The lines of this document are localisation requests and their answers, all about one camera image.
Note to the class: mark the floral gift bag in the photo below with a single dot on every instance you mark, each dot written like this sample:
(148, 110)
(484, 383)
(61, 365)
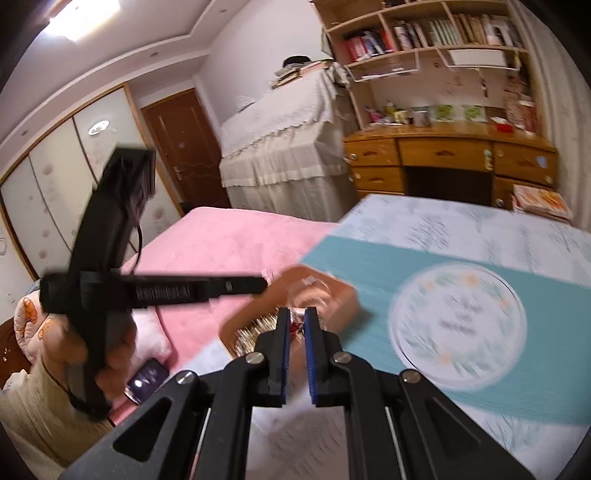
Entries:
(521, 115)

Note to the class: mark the pen cup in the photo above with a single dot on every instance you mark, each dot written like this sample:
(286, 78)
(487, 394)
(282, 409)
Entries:
(375, 115)

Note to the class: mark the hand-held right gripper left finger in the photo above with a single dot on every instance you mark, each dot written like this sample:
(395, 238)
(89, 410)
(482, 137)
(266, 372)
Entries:
(282, 360)

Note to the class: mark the grey book pile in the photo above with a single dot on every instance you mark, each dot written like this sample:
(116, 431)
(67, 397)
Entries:
(300, 74)

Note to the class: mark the brown wooden door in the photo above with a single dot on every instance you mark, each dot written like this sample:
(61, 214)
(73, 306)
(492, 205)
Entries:
(184, 138)

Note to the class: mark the gold hair comb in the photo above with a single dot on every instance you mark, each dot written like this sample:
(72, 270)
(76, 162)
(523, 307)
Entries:
(251, 337)

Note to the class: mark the orange cartoon pillow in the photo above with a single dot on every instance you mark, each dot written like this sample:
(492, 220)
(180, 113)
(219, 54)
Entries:
(30, 318)

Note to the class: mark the black hat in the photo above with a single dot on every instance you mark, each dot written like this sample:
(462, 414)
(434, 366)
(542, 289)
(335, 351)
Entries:
(297, 61)

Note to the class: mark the person's left forearm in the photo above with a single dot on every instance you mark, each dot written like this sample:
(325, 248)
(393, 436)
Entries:
(37, 415)

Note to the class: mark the pink blanket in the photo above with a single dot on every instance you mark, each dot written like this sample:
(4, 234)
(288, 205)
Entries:
(221, 240)

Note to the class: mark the row of greeting cards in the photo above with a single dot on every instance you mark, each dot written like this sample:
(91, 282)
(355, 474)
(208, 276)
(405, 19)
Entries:
(455, 113)

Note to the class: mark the person's left hand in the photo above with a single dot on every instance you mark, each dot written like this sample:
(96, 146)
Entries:
(121, 355)

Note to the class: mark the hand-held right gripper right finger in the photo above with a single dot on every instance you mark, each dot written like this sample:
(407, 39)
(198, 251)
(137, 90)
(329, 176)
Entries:
(313, 360)

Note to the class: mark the teal and white printed cloth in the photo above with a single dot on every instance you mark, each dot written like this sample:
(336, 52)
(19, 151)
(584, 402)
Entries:
(369, 263)

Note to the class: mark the red box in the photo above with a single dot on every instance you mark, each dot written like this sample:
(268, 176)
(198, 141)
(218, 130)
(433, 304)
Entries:
(502, 124)

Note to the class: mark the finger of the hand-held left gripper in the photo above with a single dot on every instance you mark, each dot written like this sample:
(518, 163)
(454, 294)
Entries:
(240, 286)

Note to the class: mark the wooden bookshelf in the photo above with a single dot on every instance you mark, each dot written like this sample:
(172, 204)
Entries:
(364, 92)

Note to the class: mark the orange cover book stack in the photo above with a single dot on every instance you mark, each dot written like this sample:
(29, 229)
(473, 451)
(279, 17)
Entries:
(540, 201)

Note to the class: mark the lace covered furniture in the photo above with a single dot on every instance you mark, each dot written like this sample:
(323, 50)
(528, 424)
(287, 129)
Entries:
(277, 138)

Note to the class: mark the beige curtain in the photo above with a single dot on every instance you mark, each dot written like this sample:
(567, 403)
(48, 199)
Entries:
(549, 92)

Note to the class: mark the ceiling lamp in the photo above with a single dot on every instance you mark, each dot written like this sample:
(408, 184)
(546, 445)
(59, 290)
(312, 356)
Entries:
(83, 16)

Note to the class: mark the pink jewelry box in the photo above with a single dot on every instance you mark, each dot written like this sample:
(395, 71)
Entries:
(341, 300)

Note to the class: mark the wooden desk with drawers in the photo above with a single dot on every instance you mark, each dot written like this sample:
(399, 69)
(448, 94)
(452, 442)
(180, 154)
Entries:
(443, 152)

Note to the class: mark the smartphone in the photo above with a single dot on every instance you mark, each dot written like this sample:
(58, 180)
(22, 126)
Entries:
(147, 381)

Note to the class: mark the floral sliding wardrobe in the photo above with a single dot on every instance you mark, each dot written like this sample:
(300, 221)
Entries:
(51, 194)

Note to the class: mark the row of books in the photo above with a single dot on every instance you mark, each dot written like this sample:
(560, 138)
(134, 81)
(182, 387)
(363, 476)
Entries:
(369, 44)

